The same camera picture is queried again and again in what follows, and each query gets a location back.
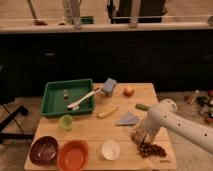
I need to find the purple bowl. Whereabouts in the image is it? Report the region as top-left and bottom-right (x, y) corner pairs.
(29, 136), (59, 166)

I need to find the white dish brush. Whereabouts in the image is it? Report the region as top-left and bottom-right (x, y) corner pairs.
(67, 88), (101, 110)

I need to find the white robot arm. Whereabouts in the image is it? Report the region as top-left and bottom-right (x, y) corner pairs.
(139, 99), (213, 154)

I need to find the green plastic cup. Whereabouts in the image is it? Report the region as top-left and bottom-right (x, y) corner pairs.
(59, 115), (73, 131)

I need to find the blue sponge block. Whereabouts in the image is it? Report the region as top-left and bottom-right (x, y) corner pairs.
(102, 78), (117, 96)

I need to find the green plastic tray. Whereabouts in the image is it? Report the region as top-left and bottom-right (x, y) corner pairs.
(41, 79), (95, 118)

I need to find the black office chair base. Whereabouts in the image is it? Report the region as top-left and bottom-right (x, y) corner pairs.
(0, 65), (35, 144)

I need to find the green cucumber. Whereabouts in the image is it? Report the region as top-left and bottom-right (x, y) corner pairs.
(135, 103), (150, 111)

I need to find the orange bowl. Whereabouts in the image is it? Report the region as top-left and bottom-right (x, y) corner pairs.
(57, 140), (89, 171)

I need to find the blue folded cloth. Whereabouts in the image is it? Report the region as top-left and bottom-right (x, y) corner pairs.
(115, 112), (140, 126)

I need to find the small metal clip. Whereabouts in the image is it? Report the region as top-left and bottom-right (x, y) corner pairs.
(63, 89), (69, 100)

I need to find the bunch of dark grapes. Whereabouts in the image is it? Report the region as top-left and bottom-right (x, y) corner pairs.
(138, 143), (167, 158)

